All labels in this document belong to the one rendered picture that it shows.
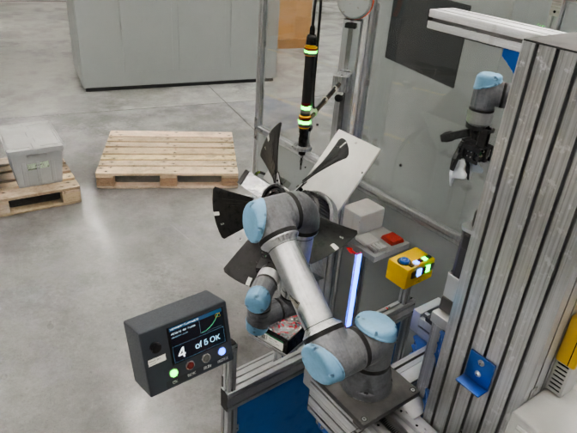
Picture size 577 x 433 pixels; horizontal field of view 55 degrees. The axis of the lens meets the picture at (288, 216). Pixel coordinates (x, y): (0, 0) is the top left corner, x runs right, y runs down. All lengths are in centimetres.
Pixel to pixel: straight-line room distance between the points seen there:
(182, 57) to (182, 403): 542
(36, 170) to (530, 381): 404
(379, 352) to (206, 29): 649
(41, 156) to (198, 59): 350
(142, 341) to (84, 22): 613
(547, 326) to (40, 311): 297
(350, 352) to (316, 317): 12
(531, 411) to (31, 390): 244
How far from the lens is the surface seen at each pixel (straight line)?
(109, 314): 359
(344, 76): 255
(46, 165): 479
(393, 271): 219
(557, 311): 135
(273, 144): 236
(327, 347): 146
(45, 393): 320
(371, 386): 162
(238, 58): 789
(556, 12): 220
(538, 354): 142
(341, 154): 212
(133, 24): 745
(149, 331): 151
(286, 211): 155
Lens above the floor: 223
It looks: 29 degrees down
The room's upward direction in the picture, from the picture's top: 4 degrees clockwise
